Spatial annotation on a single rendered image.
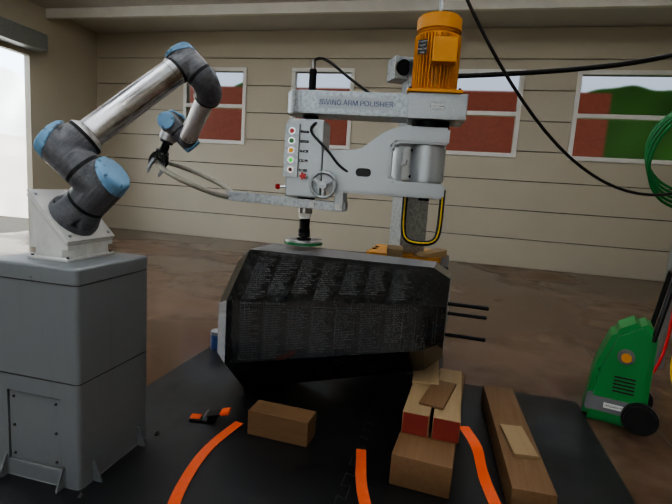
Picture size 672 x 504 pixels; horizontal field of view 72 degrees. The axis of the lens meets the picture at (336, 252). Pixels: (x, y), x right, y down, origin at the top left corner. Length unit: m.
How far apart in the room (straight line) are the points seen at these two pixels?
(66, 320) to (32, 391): 0.33
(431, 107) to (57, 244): 1.80
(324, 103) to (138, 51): 8.53
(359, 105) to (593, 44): 6.89
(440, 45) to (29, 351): 2.22
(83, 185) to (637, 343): 2.72
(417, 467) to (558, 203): 7.11
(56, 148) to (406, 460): 1.77
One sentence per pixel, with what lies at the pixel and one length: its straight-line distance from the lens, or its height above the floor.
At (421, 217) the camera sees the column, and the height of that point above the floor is 1.02.
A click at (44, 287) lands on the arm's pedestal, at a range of 1.94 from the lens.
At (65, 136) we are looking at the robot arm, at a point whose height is 1.31.
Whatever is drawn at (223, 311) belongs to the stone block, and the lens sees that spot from 2.47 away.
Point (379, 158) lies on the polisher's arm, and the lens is 2.51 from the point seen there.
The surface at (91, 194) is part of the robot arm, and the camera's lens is 1.94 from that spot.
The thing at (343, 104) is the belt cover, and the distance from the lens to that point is 2.55.
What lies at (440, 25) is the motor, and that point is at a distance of 2.63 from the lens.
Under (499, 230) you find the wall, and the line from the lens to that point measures 8.59.
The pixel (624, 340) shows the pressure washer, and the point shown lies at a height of 0.49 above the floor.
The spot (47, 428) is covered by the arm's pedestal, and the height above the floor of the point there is 0.23.
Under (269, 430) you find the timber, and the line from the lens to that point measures 2.31.
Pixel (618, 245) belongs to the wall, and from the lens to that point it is 9.00.
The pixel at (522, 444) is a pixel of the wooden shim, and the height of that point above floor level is 0.14.
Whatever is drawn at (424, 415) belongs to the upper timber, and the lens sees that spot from 2.14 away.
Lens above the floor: 1.19
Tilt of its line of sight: 8 degrees down
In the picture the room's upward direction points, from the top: 4 degrees clockwise
